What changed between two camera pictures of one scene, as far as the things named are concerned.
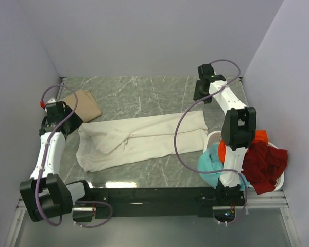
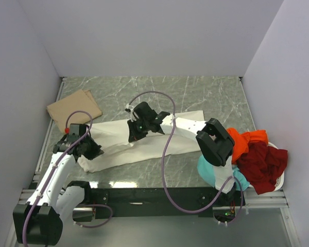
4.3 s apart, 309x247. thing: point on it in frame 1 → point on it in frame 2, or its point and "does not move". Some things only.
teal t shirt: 209,160 does not move
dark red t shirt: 263,165 does not move
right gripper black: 196,95 → 133,135
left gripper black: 76,122 → 96,152
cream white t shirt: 105,144 does not move
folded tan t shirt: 87,109 does not move
